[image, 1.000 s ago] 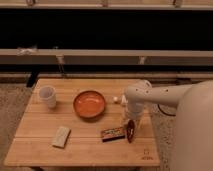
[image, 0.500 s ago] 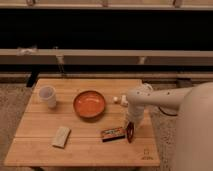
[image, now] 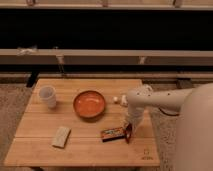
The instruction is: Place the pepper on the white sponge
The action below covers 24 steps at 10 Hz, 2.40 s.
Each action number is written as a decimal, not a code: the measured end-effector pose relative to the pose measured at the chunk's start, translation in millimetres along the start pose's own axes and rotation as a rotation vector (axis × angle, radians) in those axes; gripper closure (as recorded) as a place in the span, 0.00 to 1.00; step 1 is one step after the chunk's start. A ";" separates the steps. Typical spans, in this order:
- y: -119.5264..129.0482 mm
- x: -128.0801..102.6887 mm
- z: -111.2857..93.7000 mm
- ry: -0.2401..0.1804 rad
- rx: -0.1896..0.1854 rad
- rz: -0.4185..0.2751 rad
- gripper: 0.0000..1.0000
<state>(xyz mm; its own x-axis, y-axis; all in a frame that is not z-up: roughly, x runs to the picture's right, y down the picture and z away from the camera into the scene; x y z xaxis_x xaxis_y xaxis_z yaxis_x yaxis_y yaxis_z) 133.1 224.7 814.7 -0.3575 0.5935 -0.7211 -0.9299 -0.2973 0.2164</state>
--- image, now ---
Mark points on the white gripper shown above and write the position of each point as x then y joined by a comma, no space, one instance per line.
133,116

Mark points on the red pepper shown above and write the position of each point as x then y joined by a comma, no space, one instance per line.
128,132

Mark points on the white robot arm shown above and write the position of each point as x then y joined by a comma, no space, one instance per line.
194,131

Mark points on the white sponge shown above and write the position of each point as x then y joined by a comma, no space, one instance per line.
60,138

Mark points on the small colourful box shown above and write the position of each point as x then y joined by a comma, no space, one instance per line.
112,134

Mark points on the white tube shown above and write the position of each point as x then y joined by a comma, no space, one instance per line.
120,100

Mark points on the orange bowl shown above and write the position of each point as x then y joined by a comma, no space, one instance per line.
89,104

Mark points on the wooden table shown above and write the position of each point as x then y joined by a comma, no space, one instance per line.
32,144

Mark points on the white plastic cup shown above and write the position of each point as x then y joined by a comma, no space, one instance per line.
47,95

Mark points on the wooden railing beam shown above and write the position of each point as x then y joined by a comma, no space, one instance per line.
33,56

